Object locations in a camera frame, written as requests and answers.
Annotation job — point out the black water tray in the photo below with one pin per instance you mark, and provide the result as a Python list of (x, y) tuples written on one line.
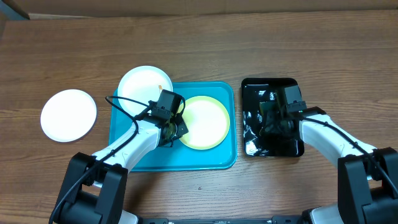
[(254, 91)]

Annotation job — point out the white plate with orange stain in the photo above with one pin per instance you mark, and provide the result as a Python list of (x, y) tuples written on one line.
[(142, 84)]

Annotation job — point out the green yellow sponge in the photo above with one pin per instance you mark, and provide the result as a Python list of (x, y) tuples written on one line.
[(268, 107)]

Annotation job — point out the yellow plate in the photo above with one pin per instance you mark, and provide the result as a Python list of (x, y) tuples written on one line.
[(207, 121)]

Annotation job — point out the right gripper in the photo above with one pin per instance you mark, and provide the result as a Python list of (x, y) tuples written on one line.
[(275, 130)]

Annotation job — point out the teal plastic tray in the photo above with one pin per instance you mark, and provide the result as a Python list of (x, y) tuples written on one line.
[(179, 156)]

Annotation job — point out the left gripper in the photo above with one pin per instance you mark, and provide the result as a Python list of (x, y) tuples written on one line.
[(183, 129)]

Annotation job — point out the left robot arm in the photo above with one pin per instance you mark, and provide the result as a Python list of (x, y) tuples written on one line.
[(94, 186)]

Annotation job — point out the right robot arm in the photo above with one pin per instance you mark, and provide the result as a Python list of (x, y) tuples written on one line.
[(367, 176)]

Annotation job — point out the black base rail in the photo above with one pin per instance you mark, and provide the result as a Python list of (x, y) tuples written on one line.
[(278, 219)]

